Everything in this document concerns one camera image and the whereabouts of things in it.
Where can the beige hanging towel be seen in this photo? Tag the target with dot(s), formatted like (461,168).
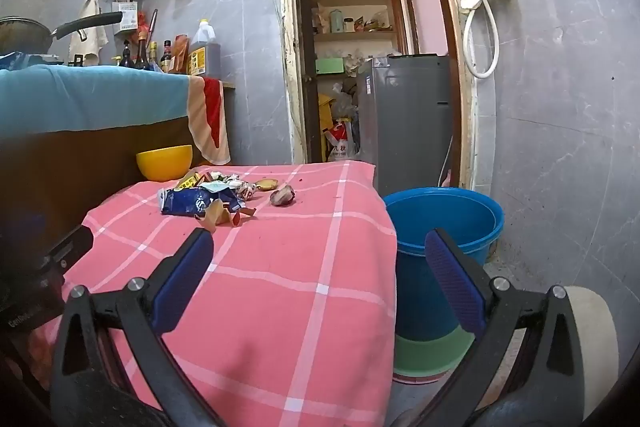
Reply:
(90,32)

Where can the green white crumpled wrapper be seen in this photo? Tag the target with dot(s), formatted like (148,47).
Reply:
(220,179)

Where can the white red plastic bag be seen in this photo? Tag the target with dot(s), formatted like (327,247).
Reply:
(341,142)

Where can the green box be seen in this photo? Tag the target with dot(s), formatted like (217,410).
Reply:
(330,66)

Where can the blue plastic bucket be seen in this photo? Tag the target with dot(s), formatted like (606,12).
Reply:
(440,227)

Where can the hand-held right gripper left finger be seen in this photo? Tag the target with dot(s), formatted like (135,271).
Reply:
(182,277)

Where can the dark sauce bottle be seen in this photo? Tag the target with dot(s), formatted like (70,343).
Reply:
(126,57)
(142,54)

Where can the yellow bowl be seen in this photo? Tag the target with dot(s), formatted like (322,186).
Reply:
(164,163)

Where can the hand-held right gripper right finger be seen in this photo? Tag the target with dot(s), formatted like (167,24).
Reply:
(455,287)

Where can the white utensil holder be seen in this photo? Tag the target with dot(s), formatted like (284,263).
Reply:
(126,18)

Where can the yellow wrapper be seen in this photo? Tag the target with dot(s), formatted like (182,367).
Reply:
(187,181)

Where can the teal cloth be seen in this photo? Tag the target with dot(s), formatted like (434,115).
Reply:
(90,97)

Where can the dark wooden door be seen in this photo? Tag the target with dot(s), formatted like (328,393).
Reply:
(307,57)

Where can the grey washing machine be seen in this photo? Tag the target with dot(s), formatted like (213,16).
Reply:
(405,122)

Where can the brown food scrap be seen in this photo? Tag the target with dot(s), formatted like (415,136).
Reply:
(282,195)

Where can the blue snack packet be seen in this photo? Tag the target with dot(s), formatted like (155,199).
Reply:
(195,199)

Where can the orange packet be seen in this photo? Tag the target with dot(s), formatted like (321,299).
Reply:
(180,56)

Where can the wooden shelf unit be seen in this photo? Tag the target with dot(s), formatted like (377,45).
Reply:
(350,2)

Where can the red striped towel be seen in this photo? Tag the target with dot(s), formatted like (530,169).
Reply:
(212,117)

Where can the cooking oil bottle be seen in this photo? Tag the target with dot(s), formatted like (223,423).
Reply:
(204,52)

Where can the red white patterned wrapper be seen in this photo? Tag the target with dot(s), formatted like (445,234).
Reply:
(247,192)

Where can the yellow bread piece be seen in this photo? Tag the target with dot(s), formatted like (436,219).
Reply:
(267,183)

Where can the frying pan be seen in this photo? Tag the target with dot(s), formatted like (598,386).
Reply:
(30,37)

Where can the pink checked cloth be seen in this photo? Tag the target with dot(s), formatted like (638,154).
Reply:
(280,287)

